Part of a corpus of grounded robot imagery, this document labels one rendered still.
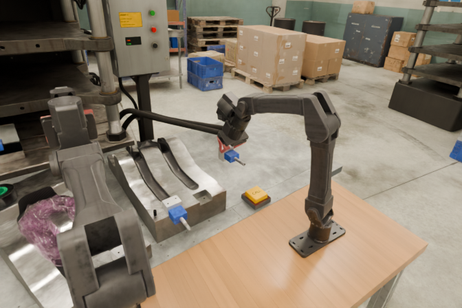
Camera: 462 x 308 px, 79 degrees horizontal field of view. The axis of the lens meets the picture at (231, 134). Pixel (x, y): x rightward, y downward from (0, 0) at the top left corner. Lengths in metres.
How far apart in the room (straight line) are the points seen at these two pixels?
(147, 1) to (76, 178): 1.21
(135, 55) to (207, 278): 1.14
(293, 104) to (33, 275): 0.78
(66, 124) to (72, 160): 0.08
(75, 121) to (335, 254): 0.79
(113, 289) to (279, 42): 4.35
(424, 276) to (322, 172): 1.50
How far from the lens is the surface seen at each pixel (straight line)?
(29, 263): 0.90
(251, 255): 0.91
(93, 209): 0.42
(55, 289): 0.86
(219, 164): 1.26
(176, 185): 1.00
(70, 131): 0.60
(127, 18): 1.55
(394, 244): 1.09
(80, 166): 0.52
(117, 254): 0.84
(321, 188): 0.86
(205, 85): 4.66
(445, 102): 4.49
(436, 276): 2.28
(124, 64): 1.58
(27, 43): 1.43
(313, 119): 0.76
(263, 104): 0.85
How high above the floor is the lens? 1.50
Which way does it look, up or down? 27 degrees down
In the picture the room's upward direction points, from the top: 3 degrees clockwise
